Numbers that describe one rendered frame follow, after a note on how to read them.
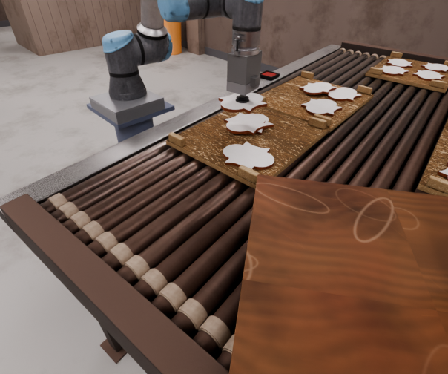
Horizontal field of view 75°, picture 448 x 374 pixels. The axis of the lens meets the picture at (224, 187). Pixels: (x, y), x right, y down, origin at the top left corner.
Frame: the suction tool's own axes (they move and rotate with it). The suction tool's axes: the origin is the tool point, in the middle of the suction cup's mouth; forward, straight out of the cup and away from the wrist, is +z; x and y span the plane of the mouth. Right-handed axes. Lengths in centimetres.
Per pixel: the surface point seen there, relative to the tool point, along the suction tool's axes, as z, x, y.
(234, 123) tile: 7.1, 2.3, -0.1
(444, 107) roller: 11, -55, 67
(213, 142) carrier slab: 9.1, 2.7, -11.2
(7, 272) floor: 103, 107, -60
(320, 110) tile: 8.1, -16.4, 28.9
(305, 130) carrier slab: 9.1, -17.4, 13.1
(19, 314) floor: 103, 78, -69
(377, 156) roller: 10.8, -40.3, 13.1
